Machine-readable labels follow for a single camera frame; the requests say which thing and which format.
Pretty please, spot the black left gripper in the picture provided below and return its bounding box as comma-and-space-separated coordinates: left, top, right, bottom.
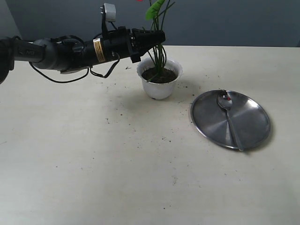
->
92, 27, 165, 64

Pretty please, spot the red artificial flower with stems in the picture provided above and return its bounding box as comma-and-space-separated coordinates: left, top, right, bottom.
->
145, 0, 175, 72

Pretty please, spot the steel spork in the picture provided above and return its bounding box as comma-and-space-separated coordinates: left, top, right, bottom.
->
217, 90, 244, 151

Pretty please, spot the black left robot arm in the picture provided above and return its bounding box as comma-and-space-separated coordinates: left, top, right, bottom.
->
0, 26, 165, 82

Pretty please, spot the brown soil clump with roots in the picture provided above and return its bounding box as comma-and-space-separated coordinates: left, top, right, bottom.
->
142, 68, 177, 84

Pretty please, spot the white plastic flower pot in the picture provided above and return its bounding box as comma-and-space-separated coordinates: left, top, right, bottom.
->
137, 58, 183, 100

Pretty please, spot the round steel plate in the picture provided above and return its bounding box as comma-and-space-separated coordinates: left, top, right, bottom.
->
190, 90, 271, 150

